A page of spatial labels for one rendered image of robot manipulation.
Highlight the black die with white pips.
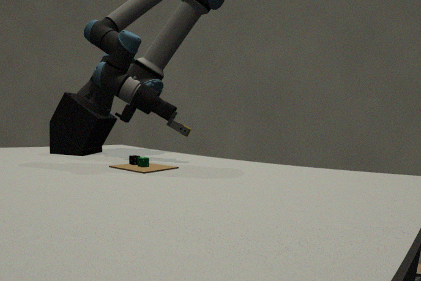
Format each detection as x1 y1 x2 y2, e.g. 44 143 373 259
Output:
129 155 140 165

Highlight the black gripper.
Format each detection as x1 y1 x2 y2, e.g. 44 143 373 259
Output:
115 77 189 135

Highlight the tan square mat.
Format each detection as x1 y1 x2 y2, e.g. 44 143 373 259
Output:
109 163 179 174

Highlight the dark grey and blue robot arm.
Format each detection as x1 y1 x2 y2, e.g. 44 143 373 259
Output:
76 0 225 116

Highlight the green die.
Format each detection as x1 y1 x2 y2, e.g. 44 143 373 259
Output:
138 157 149 167

